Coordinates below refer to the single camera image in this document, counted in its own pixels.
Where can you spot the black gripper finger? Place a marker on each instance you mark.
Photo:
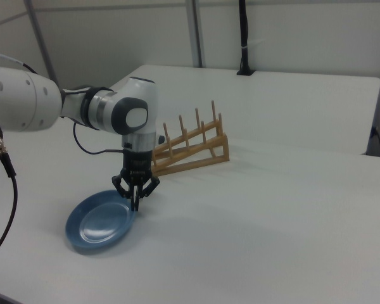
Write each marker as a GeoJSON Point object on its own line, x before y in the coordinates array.
{"type": "Point", "coordinates": [150, 187]}
{"type": "Point", "coordinates": [122, 187]}

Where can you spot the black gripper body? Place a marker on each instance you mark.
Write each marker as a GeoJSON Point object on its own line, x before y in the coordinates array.
{"type": "Point", "coordinates": [138, 161]}

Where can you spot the wooden plate rack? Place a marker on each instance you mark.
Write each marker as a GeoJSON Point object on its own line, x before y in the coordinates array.
{"type": "Point", "coordinates": [193, 158]}

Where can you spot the slanted grey partition post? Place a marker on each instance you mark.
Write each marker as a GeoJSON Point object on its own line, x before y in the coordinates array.
{"type": "Point", "coordinates": [42, 41]}

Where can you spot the black pole with white band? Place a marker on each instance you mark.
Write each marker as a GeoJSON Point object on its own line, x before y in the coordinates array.
{"type": "Point", "coordinates": [244, 38]}

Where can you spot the blue round plate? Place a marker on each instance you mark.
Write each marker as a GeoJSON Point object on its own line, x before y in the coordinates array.
{"type": "Point", "coordinates": [98, 228]}

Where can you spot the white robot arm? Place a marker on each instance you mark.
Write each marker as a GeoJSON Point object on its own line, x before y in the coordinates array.
{"type": "Point", "coordinates": [35, 98]}

